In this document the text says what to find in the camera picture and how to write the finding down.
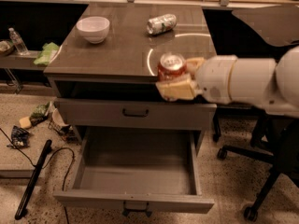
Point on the open grey bottom drawer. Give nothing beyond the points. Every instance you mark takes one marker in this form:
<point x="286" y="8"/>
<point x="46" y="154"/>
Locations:
<point x="137" y="170"/>

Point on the clear plastic water bottle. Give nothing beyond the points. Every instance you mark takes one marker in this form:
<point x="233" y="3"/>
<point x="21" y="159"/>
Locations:
<point x="18" y="42"/>

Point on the small bowl on shelf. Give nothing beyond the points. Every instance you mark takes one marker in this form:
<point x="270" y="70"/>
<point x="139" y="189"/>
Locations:
<point x="6" y="47"/>

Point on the white bowl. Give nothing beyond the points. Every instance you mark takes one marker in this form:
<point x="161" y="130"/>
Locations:
<point x="93" y="29"/>

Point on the red coke can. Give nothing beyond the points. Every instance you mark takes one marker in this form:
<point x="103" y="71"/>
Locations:
<point x="170" y="66"/>

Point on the yellow sponge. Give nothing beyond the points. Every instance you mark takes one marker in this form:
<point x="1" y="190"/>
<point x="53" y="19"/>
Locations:
<point x="25" y="123"/>

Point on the wire basket on floor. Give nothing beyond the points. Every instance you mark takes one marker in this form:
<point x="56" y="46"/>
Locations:
<point x="65" y="131"/>

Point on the blue snack bag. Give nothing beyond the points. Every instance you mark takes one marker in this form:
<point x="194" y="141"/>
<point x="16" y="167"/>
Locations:
<point x="19" y="138"/>

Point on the grey drawer cabinet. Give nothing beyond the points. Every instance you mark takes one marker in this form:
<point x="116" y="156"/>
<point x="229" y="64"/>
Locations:
<point x="124" y="66"/>

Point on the green snack bag on floor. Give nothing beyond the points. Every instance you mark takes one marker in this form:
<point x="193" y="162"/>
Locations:
<point x="39" y="114"/>

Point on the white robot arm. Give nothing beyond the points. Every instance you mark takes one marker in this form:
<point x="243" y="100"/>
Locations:
<point x="272" y="86"/>

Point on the black office chair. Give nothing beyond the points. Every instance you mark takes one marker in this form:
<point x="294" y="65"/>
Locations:
<point x="275" y="136"/>

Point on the white green soda can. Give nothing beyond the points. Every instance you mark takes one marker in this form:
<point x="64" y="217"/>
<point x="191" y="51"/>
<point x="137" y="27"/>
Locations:
<point x="161" y="24"/>

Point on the closed grey middle drawer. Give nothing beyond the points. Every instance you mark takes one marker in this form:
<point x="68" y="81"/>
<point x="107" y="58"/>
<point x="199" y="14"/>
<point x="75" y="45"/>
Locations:
<point x="148" y="115"/>

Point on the black bar on floor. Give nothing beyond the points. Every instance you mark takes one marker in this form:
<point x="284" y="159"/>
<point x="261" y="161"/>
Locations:
<point x="22" y="209"/>

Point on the green chip bag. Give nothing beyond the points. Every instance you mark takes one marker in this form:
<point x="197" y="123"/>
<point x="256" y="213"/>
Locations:
<point x="48" y="52"/>

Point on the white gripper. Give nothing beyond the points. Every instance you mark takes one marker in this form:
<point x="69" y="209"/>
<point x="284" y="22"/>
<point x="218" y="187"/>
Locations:
<point x="214" y="78"/>

